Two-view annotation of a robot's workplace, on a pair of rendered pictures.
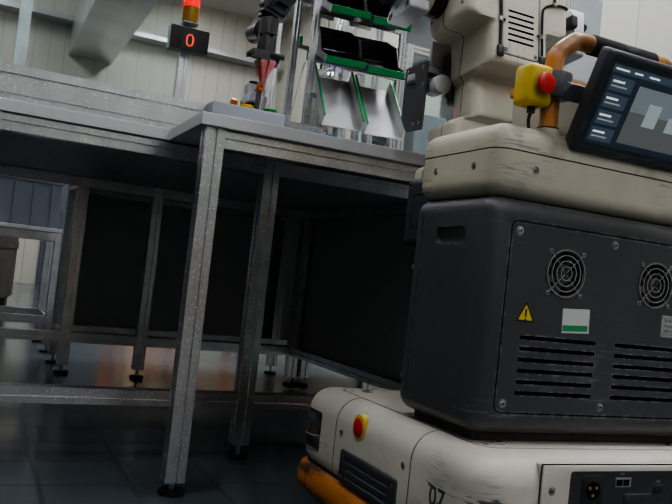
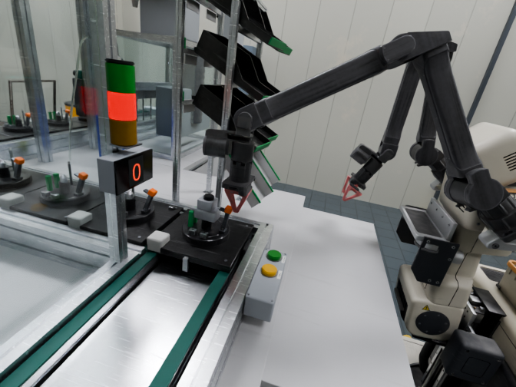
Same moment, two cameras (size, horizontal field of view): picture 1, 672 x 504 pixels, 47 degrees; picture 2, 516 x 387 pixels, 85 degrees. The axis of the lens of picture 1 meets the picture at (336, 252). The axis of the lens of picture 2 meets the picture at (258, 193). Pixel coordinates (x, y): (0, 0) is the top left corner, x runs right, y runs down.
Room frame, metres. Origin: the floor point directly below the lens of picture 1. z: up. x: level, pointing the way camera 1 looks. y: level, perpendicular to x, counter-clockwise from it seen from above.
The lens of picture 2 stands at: (1.82, 0.80, 1.43)
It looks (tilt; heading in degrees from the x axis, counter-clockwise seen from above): 23 degrees down; 307
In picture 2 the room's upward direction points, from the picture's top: 9 degrees clockwise
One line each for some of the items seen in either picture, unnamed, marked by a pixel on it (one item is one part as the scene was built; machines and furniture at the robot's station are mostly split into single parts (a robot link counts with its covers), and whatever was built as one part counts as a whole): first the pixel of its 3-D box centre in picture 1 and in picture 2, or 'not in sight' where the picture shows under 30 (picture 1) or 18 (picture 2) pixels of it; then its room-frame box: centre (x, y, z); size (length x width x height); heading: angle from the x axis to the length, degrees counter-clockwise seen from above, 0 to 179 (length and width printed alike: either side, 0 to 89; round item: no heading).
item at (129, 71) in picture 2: not in sight; (120, 77); (2.38, 0.53, 1.39); 0.05 x 0.05 x 0.05
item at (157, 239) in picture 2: not in sight; (158, 241); (2.40, 0.44, 0.97); 0.05 x 0.05 x 0.04; 26
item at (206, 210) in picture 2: (251, 93); (205, 205); (2.36, 0.31, 1.06); 0.08 x 0.04 x 0.07; 23
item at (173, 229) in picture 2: not in sight; (205, 236); (2.35, 0.31, 0.96); 0.24 x 0.24 x 0.02; 26
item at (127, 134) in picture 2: (190, 15); (123, 130); (2.38, 0.53, 1.29); 0.05 x 0.05 x 0.05
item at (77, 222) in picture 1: (290, 292); not in sight; (3.87, 0.20, 0.43); 2.20 x 0.38 x 0.86; 116
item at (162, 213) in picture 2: not in sight; (130, 201); (2.58, 0.42, 1.01); 0.24 x 0.24 x 0.13; 26
